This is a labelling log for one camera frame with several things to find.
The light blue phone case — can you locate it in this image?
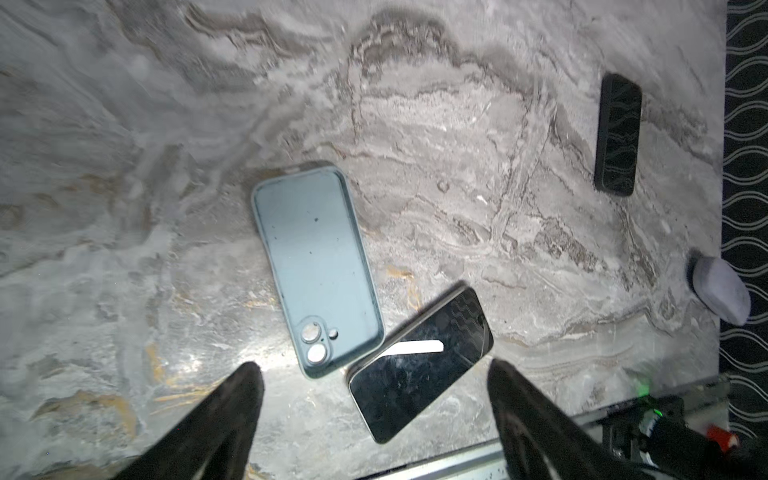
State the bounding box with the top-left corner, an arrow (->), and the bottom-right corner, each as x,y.
250,163 -> 385,379

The black phone on table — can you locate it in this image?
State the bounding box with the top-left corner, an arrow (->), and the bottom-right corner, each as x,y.
347,283 -> 494,444

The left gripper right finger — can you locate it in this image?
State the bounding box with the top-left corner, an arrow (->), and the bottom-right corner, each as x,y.
487,359 -> 648,480

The purple grey cloth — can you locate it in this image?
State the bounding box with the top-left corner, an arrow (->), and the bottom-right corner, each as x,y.
692,256 -> 751,327

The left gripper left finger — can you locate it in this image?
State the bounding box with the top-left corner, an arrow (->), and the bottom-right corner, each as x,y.
116,361 -> 264,479

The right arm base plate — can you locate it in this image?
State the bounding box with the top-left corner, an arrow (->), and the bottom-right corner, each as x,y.
599,396 -> 767,479

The red tape roll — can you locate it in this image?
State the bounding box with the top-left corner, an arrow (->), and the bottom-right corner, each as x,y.
706,425 -> 740,453

